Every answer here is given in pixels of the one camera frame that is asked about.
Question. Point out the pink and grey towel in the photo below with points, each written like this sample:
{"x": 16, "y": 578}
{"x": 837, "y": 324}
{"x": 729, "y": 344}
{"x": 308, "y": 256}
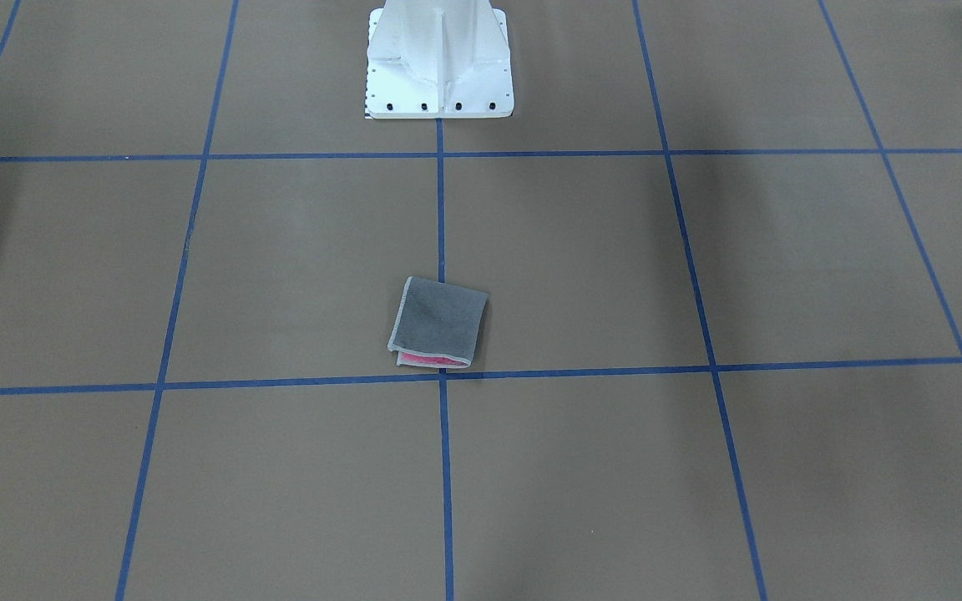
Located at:
{"x": 437, "y": 325}

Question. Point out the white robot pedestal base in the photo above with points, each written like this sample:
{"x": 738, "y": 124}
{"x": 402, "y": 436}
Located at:
{"x": 438, "y": 60}

